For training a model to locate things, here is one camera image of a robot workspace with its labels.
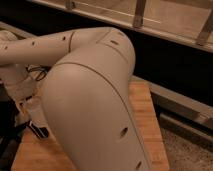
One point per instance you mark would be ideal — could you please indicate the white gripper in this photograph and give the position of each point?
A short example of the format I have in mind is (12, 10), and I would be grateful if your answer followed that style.
(17, 81)

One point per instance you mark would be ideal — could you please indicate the white ceramic cup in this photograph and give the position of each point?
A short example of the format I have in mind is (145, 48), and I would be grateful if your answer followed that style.
(34, 108)

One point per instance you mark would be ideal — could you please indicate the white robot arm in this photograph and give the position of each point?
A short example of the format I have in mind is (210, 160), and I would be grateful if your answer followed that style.
(81, 78)

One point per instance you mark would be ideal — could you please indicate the black striped eraser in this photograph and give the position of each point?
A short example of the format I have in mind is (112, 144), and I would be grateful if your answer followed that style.
(40, 132)

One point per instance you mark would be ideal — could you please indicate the black stand equipment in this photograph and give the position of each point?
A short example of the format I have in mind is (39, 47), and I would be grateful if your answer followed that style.
(10, 133)

